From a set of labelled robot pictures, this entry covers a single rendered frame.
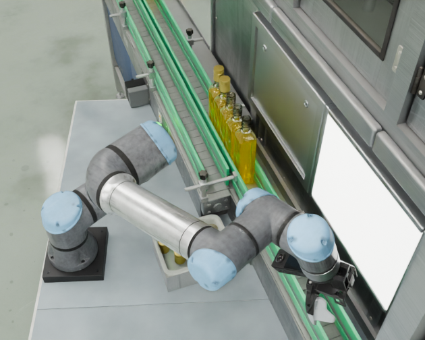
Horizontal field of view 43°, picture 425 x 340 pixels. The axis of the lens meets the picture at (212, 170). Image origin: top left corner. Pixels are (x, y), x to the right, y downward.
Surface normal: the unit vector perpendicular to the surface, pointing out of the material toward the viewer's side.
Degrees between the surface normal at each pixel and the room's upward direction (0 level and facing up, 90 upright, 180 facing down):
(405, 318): 90
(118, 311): 0
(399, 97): 90
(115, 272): 0
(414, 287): 90
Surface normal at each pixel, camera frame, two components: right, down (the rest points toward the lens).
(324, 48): -0.94, 0.25
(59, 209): -0.07, -0.59
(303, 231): -0.30, -0.50
